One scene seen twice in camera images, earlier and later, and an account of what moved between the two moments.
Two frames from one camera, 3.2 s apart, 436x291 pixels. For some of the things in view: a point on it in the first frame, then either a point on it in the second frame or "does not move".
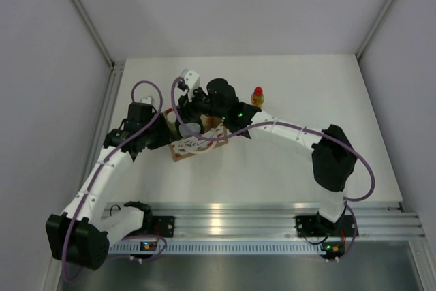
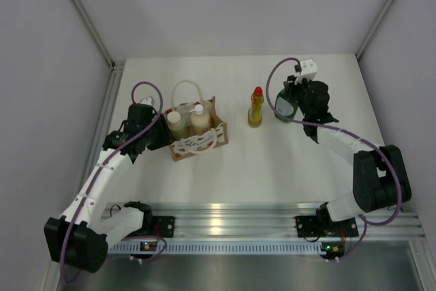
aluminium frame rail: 276,221 does not move
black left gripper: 165,135 does not move
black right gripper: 187,105 -> 291,86
